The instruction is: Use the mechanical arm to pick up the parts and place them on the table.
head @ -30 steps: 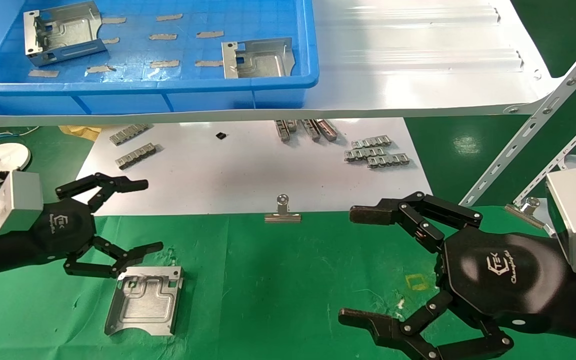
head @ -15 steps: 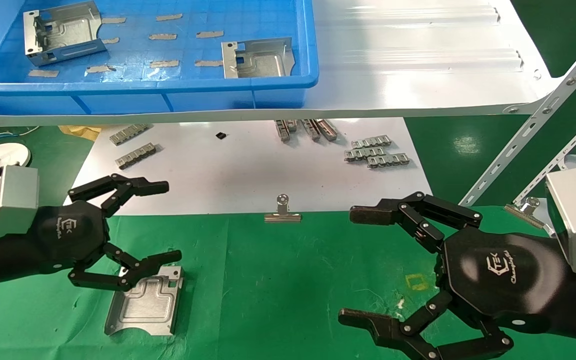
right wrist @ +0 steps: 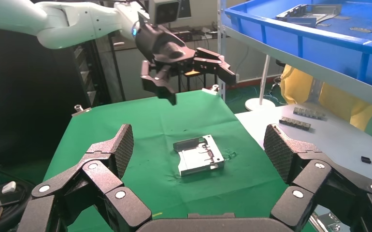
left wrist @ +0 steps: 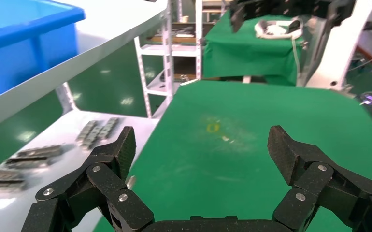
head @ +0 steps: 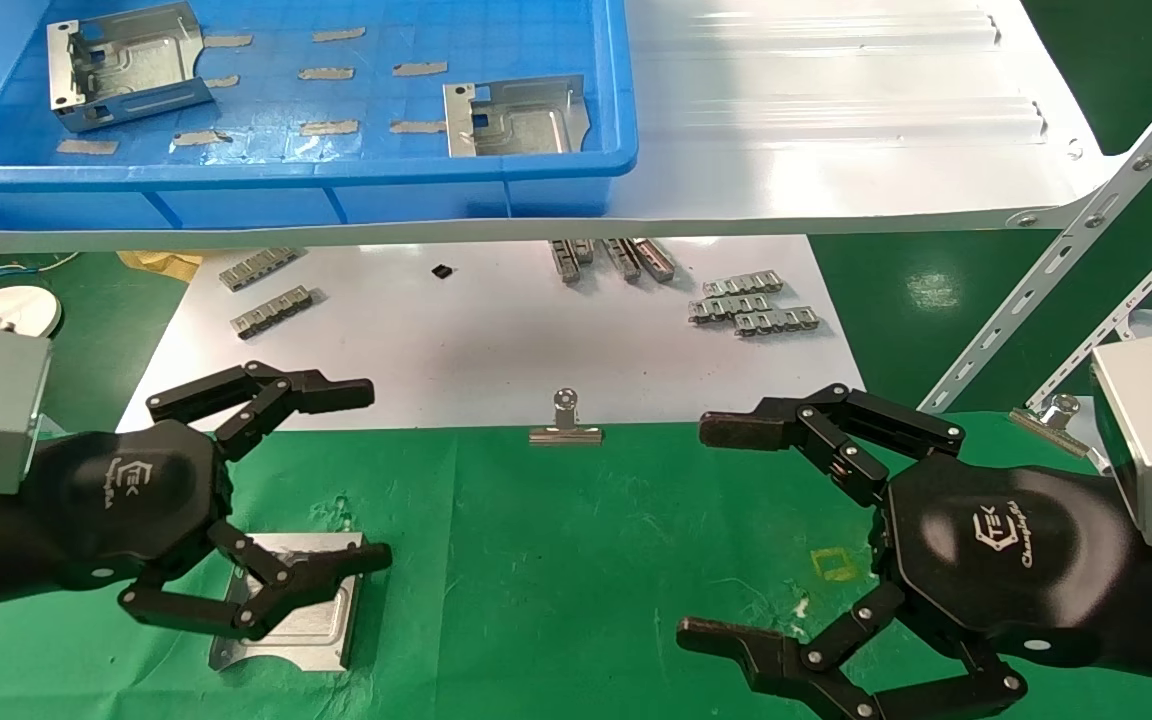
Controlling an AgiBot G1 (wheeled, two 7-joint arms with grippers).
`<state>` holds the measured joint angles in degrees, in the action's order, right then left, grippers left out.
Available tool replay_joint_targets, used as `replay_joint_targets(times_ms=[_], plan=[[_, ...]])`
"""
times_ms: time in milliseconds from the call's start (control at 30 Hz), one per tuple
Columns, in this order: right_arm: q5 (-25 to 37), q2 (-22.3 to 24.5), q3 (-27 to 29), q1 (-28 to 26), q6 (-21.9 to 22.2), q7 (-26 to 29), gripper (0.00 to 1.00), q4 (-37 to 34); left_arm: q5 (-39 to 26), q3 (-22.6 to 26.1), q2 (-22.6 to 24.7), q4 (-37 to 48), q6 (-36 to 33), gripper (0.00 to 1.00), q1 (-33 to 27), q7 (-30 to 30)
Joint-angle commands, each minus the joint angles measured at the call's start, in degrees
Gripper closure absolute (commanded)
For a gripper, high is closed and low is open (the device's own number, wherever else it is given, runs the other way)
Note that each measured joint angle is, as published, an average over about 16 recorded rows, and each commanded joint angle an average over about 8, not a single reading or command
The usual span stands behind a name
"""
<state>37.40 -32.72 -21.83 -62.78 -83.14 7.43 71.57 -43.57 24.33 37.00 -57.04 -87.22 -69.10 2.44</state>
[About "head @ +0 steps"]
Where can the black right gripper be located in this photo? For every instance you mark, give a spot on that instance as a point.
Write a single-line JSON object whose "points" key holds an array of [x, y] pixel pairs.
{"points": [[1006, 550]]}

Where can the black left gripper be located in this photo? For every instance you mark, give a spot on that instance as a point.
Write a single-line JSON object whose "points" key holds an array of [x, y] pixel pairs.
{"points": [[126, 500]]}

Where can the sheet metal bracket part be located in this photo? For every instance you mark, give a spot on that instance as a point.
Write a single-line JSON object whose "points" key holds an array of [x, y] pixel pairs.
{"points": [[136, 70], [526, 125], [311, 625]]}

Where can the grey metal link strip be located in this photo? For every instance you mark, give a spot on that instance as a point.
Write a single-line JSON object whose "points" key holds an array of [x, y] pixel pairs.
{"points": [[654, 258], [585, 250], [256, 268], [273, 311], [721, 307], [622, 258], [565, 260], [776, 321], [742, 283]]}

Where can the green cloth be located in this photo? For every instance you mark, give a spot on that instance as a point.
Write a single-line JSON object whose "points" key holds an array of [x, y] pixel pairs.
{"points": [[556, 560]]}

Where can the silver binder clip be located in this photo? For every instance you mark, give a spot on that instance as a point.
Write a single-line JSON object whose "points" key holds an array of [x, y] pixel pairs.
{"points": [[564, 432], [1048, 425]]}

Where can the white sheet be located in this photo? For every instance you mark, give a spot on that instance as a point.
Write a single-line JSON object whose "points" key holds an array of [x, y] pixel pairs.
{"points": [[486, 340]]}

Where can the yellow crumpled material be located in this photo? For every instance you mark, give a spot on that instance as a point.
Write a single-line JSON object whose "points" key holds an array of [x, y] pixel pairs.
{"points": [[161, 263]]}

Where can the grey metal support bar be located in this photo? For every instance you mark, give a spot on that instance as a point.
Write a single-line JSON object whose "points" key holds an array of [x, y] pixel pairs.
{"points": [[49, 425]]}

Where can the blue plastic tray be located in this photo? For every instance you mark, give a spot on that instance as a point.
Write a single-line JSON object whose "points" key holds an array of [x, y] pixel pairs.
{"points": [[276, 195]]}

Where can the grey tape strip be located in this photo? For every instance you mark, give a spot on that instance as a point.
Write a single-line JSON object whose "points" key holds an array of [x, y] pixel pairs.
{"points": [[86, 146], [328, 127], [418, 127]]}

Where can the white lamp stand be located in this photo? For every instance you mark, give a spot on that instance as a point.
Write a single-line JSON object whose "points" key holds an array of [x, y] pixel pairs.
{"points": [[21, 308]]}

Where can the white metal shelf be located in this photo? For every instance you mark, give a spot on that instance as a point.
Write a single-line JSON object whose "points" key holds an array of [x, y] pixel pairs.
{"points": [[836, 150]]}

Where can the perforated white shelf rail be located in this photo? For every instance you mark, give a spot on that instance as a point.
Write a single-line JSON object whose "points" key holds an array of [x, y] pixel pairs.
{"points": [[1056, 260], [1126, 315]]}

